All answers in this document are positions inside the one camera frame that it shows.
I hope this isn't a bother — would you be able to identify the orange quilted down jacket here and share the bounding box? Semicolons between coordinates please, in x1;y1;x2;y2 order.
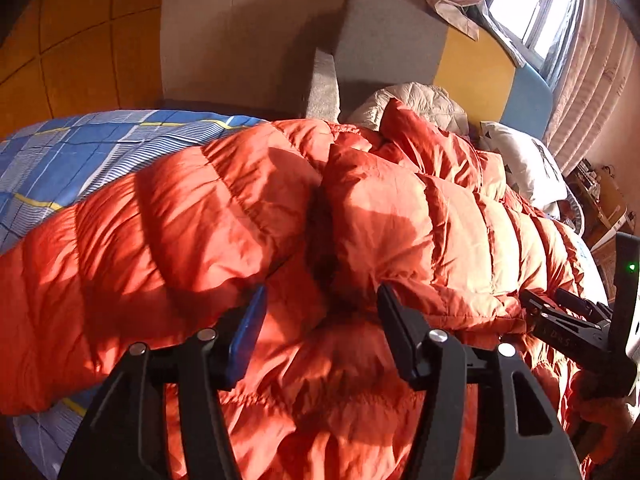
1;101;639;479

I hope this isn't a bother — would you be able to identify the right pink curtain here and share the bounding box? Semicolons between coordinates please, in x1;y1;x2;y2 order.
544;0;637;172

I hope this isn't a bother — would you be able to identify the white bed side rail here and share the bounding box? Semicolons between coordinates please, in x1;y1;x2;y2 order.
305;49;341;122

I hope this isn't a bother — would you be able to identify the beige quilted jacket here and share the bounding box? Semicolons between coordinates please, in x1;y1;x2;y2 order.
347;82;470;138

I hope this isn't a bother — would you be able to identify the blue plaid bed sheet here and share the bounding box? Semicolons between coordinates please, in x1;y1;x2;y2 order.
1;110;259;479

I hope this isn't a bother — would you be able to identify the wooden desk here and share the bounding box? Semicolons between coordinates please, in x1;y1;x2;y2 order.
566;158;634;250

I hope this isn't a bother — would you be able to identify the window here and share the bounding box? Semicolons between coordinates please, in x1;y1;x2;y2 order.
466;0;582;79

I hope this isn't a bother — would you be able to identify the grey yellow blue headboard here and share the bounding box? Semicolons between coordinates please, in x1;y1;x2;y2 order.
334;0;553;139

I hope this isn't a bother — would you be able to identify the white printed pillow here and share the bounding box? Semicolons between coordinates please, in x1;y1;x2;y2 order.
478;122;585;236

